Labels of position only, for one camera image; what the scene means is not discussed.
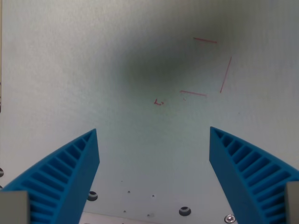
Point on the silver hex socket screw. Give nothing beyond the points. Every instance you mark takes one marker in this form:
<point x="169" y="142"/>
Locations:
<point x="229" y="218"/>

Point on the dark recessed table bolt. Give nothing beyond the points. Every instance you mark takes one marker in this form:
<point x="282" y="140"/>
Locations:
<point x="1" y="172"/>
<point x="185" y="211"/>
<point x="92" y="195"/>

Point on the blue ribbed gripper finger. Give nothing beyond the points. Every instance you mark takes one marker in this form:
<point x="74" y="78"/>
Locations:
<point x="247" y="172"/>
<point x="70" y="177"/>

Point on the bright metal base plate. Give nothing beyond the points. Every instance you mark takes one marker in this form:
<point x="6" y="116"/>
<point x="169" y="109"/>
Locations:
<point x="140" y="219"/>

